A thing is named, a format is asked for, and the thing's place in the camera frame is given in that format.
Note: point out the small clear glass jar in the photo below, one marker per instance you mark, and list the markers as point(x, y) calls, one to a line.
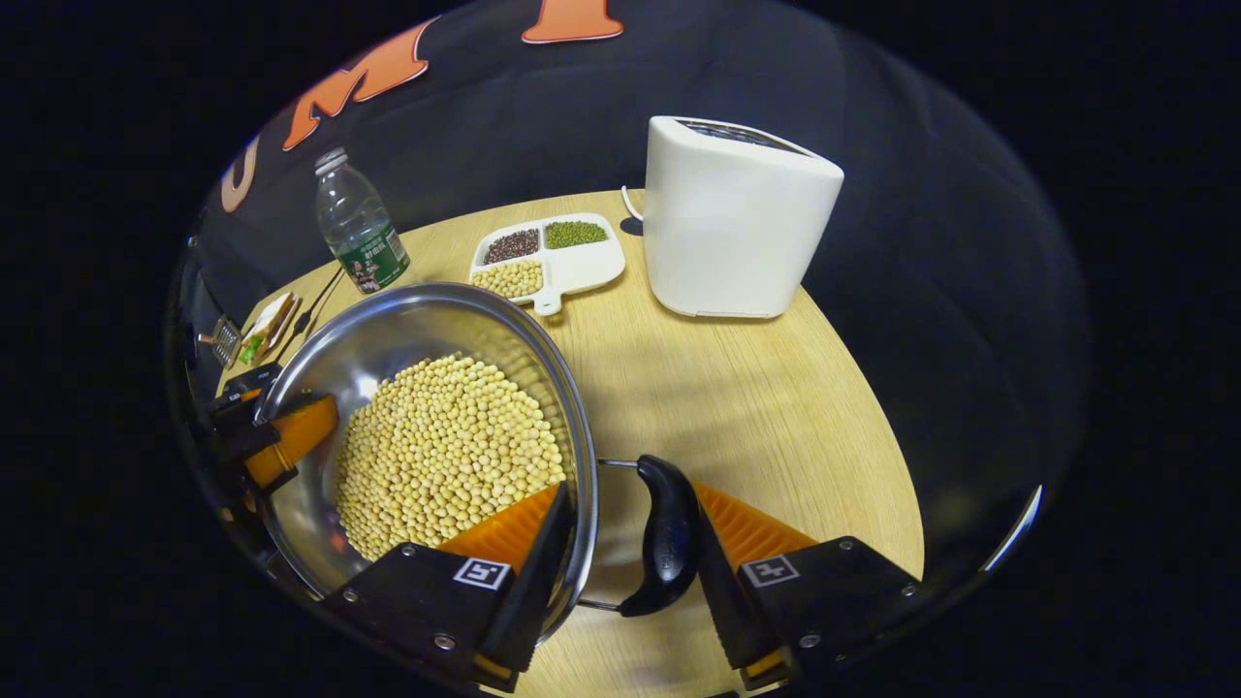
point(225, 341)

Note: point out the white divided bean dish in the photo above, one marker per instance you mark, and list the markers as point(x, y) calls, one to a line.
point(587, 267)

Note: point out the black spoon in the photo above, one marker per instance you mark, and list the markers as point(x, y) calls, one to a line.
point(312, 310)

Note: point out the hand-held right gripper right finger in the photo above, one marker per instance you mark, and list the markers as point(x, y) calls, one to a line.
point(732, 611)

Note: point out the white toaster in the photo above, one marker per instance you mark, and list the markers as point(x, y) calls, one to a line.
point(727, 233)

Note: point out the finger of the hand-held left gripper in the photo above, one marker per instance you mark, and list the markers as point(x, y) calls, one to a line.
point(254, 383)
point(291, 441)

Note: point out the pile of yellow soybeans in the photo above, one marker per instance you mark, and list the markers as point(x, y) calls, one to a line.
point(446, 446)

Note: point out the clear plastic water bottle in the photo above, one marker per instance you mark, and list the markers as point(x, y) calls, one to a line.
point(364, 233)

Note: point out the sandwich on white plate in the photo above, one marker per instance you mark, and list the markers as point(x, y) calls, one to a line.
point(267, 330)

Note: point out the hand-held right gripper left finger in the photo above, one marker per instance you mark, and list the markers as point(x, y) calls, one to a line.
point(528, 591)

